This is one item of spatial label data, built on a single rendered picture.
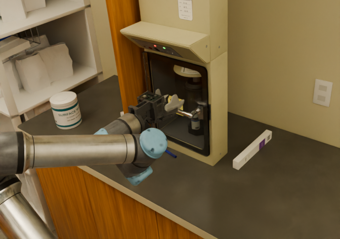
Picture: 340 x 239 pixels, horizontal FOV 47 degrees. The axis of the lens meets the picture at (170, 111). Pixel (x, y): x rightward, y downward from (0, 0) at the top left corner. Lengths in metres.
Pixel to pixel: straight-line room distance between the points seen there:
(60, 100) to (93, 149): 1.02
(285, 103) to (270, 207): 0.55
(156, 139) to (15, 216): 0.38
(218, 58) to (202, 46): 0.13
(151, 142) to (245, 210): 0.58
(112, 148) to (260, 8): 1.00
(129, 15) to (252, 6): 0.53
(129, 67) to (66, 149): 0.75
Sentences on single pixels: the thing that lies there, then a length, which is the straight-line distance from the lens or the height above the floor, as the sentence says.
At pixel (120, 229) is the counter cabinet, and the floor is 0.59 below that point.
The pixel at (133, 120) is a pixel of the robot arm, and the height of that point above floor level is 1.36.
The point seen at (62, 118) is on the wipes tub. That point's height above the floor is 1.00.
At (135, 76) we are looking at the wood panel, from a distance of 1.64.
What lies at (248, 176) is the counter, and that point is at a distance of 1.59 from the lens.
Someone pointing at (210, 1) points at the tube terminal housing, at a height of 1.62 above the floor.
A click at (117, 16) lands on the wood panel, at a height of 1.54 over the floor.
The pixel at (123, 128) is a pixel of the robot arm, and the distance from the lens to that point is 1.14.
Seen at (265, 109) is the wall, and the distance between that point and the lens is 1.90.
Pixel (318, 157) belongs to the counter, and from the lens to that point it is 1.72.
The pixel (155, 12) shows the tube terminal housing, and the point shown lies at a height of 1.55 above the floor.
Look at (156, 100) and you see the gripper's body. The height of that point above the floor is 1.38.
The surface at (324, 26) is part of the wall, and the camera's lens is 1.63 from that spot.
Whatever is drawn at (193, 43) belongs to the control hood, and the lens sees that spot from 1.27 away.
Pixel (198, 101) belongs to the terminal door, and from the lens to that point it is 1.47.
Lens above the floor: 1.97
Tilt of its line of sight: 31 degrees down
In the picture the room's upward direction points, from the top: 5 degrees counter-clockwise
